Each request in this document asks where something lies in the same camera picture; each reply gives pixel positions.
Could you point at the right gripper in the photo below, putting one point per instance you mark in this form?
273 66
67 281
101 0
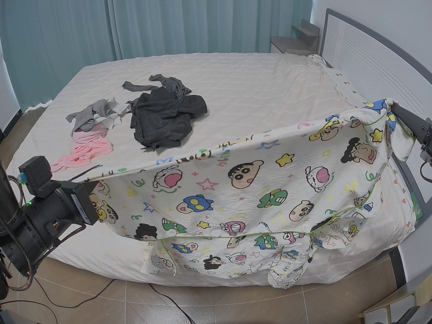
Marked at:
426 132

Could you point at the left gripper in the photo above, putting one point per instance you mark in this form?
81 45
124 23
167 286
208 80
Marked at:
79 203

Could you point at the white printed pyjama top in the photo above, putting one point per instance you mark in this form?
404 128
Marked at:
270 194

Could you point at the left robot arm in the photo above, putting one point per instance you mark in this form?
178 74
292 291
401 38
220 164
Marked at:
23 241

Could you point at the pink garment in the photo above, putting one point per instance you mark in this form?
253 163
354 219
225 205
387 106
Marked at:
93 145

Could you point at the white garment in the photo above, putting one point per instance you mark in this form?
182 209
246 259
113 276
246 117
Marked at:
113 118

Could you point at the black garment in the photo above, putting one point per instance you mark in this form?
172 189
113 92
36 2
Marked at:
165 120

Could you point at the dark grey garment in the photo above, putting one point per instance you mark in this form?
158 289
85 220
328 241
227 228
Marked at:
173 85

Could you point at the grey white bedside table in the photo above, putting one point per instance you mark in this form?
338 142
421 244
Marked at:
293 42

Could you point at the bed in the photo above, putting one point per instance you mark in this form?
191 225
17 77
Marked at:
256 89

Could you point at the blue-green curtain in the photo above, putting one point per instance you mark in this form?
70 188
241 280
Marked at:
175 15

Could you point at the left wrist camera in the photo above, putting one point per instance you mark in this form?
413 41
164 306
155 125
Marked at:
35 174

